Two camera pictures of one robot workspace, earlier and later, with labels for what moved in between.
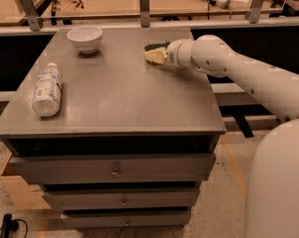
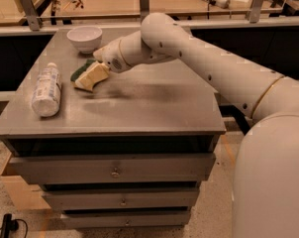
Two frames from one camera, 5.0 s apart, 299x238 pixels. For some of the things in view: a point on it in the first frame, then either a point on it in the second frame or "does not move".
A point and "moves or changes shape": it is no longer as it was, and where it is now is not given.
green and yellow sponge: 156,46 moves or changes shape
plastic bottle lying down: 48,92 does not move
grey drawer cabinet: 118,128 does not move
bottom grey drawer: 127,218 does not move
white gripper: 173,54 -> 111,55
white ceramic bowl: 86,38 does not move
